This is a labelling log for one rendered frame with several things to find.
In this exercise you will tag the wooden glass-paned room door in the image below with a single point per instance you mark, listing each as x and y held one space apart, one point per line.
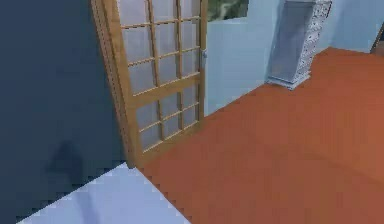
166 90

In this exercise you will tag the window with green view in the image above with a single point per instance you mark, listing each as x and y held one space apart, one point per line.
228 8

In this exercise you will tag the dark brown furniture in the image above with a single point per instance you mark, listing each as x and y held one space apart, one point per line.
379 43

